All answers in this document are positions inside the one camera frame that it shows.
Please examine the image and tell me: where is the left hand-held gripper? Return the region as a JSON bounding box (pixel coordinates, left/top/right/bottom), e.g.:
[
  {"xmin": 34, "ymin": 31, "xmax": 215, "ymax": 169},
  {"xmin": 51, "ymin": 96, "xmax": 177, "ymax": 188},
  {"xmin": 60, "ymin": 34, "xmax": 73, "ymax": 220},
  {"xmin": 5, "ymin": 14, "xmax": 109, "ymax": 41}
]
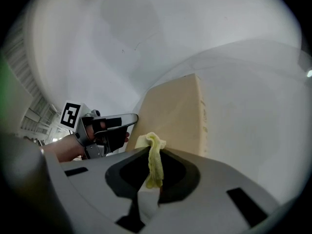
[{"xmin": 60, "ymin": 102, "xmax": 139, "ymax": 159}]

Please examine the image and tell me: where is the tan cutting board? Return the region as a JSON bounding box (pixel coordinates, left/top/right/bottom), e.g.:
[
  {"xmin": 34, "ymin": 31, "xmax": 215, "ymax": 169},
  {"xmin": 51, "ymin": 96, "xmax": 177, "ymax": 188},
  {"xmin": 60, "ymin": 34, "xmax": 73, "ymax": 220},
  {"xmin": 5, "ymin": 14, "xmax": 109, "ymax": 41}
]
[{"xmin": 125, "ymin": 73, "xmax": 208, "ymax": 158}]

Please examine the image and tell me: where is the person's left hand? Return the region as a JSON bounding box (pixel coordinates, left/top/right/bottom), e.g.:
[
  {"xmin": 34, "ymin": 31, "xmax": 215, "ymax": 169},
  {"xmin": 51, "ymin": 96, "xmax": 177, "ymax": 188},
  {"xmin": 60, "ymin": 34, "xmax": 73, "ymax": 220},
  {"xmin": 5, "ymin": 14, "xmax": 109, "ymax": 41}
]
[{"xmin": 85, "ymin": 120, "xmax": 107, "ymax": 142}]

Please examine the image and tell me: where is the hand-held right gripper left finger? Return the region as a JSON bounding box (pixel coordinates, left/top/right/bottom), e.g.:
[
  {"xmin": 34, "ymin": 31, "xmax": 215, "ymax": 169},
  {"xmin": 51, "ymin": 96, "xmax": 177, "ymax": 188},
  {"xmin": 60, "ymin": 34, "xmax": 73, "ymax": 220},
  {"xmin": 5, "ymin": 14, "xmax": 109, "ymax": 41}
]
[{"xmin": 60, "ymin": 147, "xmax": 150, "ymax": 234}]

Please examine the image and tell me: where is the yellow-green cloth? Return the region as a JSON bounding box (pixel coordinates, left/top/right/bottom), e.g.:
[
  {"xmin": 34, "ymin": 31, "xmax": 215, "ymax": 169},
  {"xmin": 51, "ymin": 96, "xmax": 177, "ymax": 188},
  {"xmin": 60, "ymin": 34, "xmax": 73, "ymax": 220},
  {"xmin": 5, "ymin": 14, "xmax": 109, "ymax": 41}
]
[{"xmin": 134, "ymin": 131, "xmax": 167, "ymax": 190}]

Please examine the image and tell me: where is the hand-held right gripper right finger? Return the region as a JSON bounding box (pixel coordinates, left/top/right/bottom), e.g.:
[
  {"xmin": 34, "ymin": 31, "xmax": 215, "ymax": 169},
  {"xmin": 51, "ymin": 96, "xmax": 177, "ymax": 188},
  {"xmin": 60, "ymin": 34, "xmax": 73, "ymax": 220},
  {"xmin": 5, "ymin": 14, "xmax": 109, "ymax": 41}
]
[{"xmin": 146, "ymin": 147, "xmax": 281, "ymax": 234}]

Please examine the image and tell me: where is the person's left forearm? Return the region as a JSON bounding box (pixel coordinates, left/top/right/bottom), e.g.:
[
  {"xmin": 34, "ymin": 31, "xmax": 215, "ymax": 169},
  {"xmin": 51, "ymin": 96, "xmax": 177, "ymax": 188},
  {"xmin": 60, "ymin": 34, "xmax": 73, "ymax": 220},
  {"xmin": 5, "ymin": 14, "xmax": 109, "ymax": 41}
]
[{"xmin": 40, "ymin": 133, "xmax": 86, "ymax": 163}]

